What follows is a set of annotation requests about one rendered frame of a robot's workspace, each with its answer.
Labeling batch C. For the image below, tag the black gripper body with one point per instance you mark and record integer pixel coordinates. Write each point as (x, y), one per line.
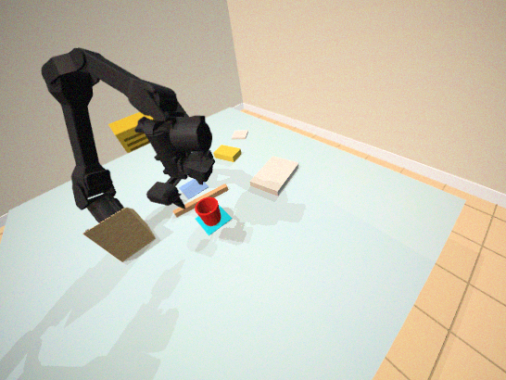
(166, 193)

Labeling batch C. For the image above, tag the tan wooden bar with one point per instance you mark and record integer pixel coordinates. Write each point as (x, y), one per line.
(191, 205)

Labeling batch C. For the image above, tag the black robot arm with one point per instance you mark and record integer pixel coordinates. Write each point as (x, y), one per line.
(70, 79)

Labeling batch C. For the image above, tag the red cup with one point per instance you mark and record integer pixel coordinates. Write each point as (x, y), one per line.
(208, 211)

